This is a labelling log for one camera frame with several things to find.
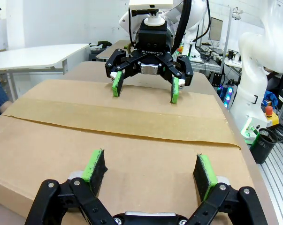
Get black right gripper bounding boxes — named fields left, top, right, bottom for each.
left=105, top=23, right=194, bottom=104

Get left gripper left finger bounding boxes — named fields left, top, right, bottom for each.
left=25, top=149, right=117, bottom=225

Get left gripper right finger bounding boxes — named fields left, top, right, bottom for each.
left=187, top=154, right=268, bottom=225

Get brown cardboard box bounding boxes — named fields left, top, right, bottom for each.
left=0, top=78, right=254, bottom=225

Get person right hand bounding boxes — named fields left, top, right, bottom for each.
left=0, top=100, right=14, bottom=116

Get brown packing tape strip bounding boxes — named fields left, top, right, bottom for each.
left=1, top=97, right=241, bottom=149

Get dark green object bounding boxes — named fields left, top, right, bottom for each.
left=97, top=40, right=113, bottom=48

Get black mesh cup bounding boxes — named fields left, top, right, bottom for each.
left=249, top=127, right=277, bottom=165

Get computer with glowing fans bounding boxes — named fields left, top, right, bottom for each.
left=222, top=85, right=235, bottom=109

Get red emergency stop button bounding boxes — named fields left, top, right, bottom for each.
left=264, top=105, right=280, bottom=128

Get computer monitor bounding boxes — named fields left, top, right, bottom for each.
left=208, top=17, right=224, bottom=42

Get blue cloth bundle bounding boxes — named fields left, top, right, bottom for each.
left=262, top=90, right=279, bottom=106

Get white desk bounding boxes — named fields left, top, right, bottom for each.
left=0, top=43, right=92, bottom=101

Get thin black camera cable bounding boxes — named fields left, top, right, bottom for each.
left=128, top=9, right=135, bottom=47

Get aluminium rail bench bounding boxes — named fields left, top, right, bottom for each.
left=258, top=140, right=283, bottom=225

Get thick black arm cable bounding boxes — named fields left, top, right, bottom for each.
left=171, top=0, right=192, bottom=53

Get black cable bundle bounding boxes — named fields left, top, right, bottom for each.
left=270, top=123, right=283, bottom=144

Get aluminium upright post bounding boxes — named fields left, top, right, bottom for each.
left=220, top=7, right=233, bottom=69

